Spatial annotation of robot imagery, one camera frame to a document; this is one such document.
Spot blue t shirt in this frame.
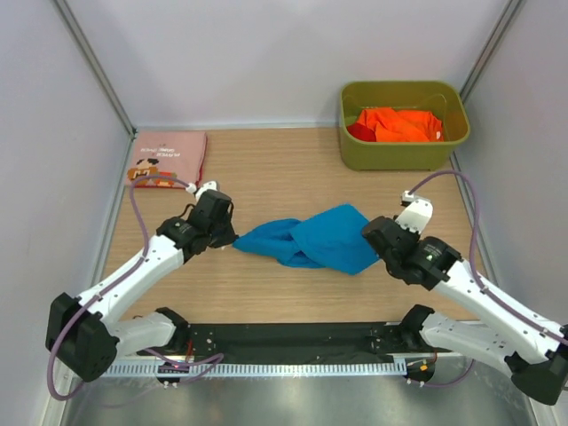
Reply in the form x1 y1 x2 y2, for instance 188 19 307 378
233 204 380 275

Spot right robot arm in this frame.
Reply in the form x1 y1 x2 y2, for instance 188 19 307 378
362 217 567 406

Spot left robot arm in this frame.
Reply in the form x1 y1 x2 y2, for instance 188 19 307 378
45 189 237 383

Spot folded pink t shirt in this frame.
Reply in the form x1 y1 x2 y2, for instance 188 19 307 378
124 130 208 188

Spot red t shirt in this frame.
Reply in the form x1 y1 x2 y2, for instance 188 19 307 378
346 122 376 142

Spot orange t shirt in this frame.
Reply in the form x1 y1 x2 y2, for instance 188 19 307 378
356 107 444 143

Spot olive green plastic bin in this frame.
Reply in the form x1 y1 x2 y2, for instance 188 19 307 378
339 81 469 170

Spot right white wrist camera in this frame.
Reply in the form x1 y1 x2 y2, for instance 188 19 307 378
395 191 433 234

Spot aluminium front rail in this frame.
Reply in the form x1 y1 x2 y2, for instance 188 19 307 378
57 319 540 361

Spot white slotted cable duct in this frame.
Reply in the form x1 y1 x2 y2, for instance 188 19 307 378
103 359 407 378

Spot left aluminium frame post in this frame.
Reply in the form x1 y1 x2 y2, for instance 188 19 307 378
51 0 137 138

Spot aluminium frame post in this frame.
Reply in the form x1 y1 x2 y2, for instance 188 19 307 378
51 0 137 138
460 0 525 103

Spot right aluminium frame post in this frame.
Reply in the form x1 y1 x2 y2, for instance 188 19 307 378
460 0 525 103

